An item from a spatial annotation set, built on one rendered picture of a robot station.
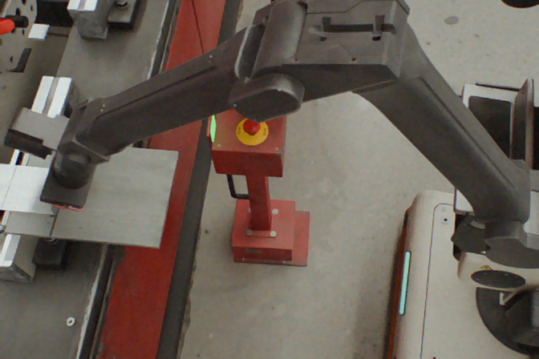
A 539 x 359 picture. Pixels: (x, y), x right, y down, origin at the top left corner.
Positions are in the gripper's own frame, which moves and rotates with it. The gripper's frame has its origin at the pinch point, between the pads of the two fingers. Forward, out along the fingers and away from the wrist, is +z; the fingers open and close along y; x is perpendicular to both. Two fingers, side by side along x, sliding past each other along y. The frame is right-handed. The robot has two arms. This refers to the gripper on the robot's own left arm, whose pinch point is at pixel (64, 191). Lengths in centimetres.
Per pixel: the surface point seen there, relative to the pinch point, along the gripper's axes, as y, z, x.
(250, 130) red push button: -27.2, 6.7, 33.5
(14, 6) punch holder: -20.5, -16.7, -15.5
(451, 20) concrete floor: -135, 51, 128
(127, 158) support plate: -8.2, -2.3, 8.6
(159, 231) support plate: 4.7, -6.2, 16.0
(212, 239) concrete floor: -30, 87, 54
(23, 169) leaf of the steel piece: -4.0, 5.6, -7.4
